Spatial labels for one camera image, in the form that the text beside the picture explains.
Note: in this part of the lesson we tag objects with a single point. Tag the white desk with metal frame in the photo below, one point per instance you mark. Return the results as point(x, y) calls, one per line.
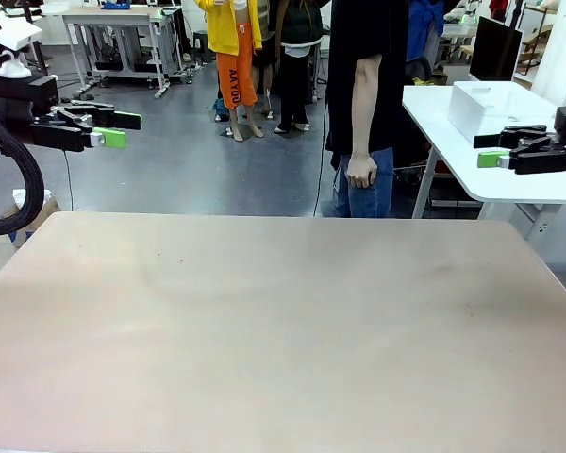
point(108, 16)

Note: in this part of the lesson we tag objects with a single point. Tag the white storage basket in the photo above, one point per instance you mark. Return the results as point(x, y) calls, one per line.
point(495, 108)

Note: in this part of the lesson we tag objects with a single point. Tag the cardboard box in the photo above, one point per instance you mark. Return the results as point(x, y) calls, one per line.
point(47, 210)

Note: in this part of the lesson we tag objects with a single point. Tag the dark stool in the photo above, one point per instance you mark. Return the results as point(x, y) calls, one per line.
point(203, 47)

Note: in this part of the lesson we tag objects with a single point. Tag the mannequin yellow jacket orange shorts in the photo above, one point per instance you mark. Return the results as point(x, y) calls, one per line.
point(236, 80)

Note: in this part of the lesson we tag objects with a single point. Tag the person's right forearm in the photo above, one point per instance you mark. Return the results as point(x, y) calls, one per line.
point(365, 122)

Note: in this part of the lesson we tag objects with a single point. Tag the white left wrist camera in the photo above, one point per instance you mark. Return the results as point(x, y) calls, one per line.
point(19, 35)

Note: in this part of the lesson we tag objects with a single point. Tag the black monitor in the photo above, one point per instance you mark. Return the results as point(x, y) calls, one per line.
point(497, 47)

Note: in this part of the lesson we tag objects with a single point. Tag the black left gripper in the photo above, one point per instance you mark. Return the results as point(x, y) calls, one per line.
point(19, 99)

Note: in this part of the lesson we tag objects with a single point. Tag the person in black shirt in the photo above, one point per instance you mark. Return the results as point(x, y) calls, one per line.
point(387, 94)

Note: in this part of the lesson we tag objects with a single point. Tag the blue jacket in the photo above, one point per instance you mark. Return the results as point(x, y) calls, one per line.
point(422, 28)

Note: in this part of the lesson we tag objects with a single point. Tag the person's right hand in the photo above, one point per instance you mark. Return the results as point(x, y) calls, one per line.
point(361, 170)

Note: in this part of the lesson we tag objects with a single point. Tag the person in dark jacket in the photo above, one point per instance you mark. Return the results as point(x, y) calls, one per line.
point(297, 71)

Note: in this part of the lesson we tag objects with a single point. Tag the white side table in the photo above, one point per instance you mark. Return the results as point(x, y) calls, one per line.
point(434, 118)

